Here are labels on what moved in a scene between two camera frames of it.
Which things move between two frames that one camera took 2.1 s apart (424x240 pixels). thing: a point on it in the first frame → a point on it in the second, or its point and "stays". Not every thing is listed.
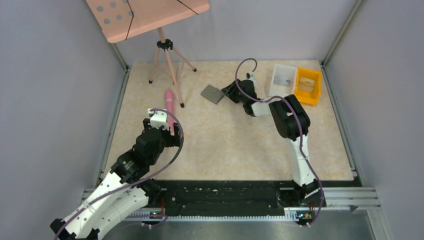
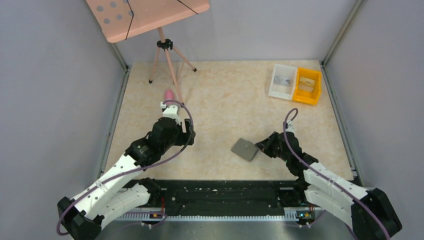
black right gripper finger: (227, 93) → (264, 149)
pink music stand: (119, 19) stays
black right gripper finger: (227, 89) → (262, 144)
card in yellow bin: (306, 84) stays
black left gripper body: (168, 139) → (184, 137)
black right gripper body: (236, 94) → (274, 148)
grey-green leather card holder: (212, 93) → (245, 149)
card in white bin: (282, 81) stays
